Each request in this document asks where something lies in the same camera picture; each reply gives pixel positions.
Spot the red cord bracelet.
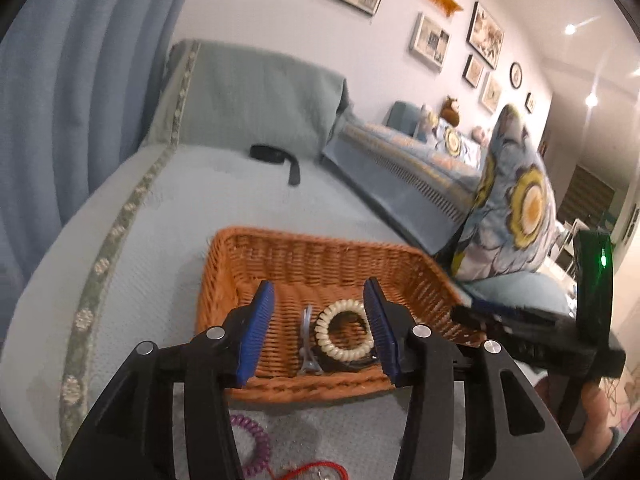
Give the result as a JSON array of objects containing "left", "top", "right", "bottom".
[{"left": 271, "top": 459, "right": 350, "bottom": 480}]

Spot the clear blue hair claw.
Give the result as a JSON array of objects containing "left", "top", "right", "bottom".
[{"left": 297, "top": 304, "right": 324, "bottom": 376}]

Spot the right hand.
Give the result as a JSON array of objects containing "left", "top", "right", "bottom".
[{"left": 570, "top": 382, "right": 620, "bottom": 479}]

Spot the brown wicker basket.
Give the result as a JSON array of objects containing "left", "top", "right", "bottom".
[{"left": 195, "top": 226, "right": 486, "bottom": 404}]

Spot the teal velvet cushion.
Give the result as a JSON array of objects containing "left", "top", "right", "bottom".
[{"left": 459, "top": 272, "right": 574, "bottom": 316}]

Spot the striped blue sofa backrest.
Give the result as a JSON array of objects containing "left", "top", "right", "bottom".
[{"left": 321, "top": 113, "right": 482, "bottom": 258}]

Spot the large floral cushion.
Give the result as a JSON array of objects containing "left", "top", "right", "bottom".
[{"left": 450, "top": 104, "right": 556, "bottom": 282}]

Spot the teal sofa seat cover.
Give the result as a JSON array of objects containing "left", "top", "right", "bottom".
[{"left": 0, "top": 142, "right": 482, "bottom": 480}]

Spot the small floral pillow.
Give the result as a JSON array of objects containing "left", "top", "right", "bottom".
[{"left": 413, "top": 105, "right": 482, "bottom": 166}]

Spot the brown owl plush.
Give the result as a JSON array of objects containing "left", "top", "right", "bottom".
[{"left": 439, "top": 96, "right": 460, "bottom": 128}]

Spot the teal sofa armrest cover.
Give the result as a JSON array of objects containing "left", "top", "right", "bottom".
[{"left": 144, "top": 39, "right": 350, "bottom": 159}]

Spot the small black framed picture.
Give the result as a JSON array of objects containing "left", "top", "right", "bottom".
[{"left": 462, "top": 54, "right": 485, "bottom": 89}]

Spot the white framed picture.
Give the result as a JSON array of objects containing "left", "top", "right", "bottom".
[{"left": 409, "top": 13, "right": 449, "bottom": 72}]

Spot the black framed flower picture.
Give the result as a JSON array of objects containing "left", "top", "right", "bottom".
[{"left": 466, "top": 1, "right": 504, "bottom": 70}]

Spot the blue curtain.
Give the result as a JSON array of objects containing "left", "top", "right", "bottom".
[{"left": 1, "top": 0, "right": 184, "bottom": 324}]

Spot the black hair tie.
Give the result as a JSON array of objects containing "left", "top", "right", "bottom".
[{"left": 314, "top": 343, "right": 381, "bottom": 373}]

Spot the cream spiral hair tie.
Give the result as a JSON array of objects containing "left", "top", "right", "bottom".
[{"left": 313, "top": 298, "right": 376, "bottom": 362}]

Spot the purple spiral hair tie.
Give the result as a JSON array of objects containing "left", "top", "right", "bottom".
[{"left": 228, "top": 413, "right": 272, "bottom": 480}]

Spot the black strap band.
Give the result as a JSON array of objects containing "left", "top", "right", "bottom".
[{"left": 250, "top": 144, "right": 300, "bottom": 186}]

